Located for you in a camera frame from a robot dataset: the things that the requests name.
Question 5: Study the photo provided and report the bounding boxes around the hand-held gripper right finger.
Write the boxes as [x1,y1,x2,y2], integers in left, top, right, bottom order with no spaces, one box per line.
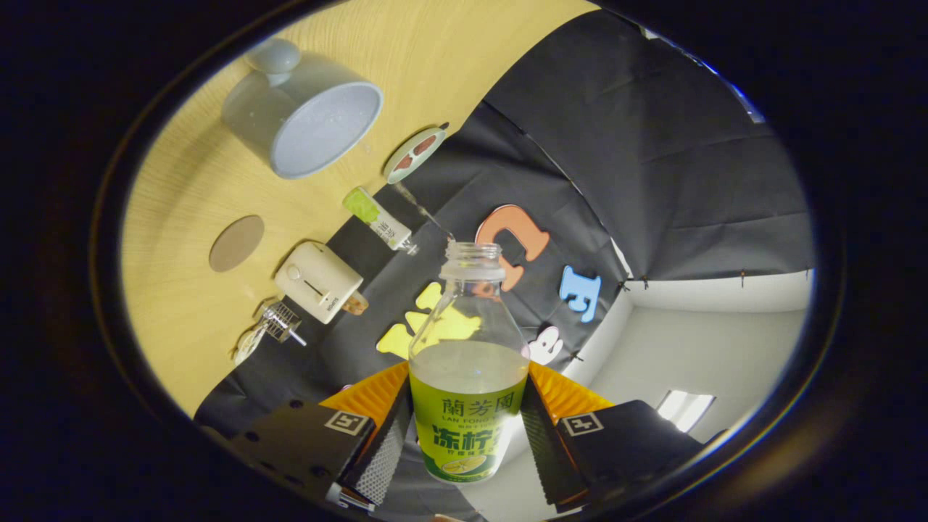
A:
[518,360,726,508]

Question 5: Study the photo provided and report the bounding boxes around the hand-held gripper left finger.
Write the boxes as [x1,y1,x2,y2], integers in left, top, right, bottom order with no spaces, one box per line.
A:
[199,360,414,512]

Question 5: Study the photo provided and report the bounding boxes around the green label juice bottle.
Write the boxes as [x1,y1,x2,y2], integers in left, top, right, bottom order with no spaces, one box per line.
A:
[408,241,531,484]

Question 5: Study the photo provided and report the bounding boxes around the round brown coaster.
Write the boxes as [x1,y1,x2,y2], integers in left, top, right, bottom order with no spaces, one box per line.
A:
[209,215,265,273]

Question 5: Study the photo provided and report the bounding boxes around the white cup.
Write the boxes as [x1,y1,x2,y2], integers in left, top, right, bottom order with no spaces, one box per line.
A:
[221,38,384,181]

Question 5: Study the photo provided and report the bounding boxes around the slim bottle with green drink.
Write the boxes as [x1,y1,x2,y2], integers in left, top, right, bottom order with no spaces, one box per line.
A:
[342,186,420,256]

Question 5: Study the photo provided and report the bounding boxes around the ceiling light panel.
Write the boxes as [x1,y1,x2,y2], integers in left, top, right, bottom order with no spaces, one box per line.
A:
[656,389,716,434]

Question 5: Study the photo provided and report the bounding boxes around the white toaster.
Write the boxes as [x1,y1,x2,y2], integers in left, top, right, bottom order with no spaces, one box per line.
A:
[274,241,365,325]

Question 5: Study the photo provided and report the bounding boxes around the wooden table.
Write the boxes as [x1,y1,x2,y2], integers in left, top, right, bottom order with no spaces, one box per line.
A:
[120,0,599,418]

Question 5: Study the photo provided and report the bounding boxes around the pale green plate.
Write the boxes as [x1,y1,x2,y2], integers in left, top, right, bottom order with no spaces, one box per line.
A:
[383,126,447,185]

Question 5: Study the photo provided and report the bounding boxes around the metal wire holder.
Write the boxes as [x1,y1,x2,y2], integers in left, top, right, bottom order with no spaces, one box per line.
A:
[257,301,302,343]

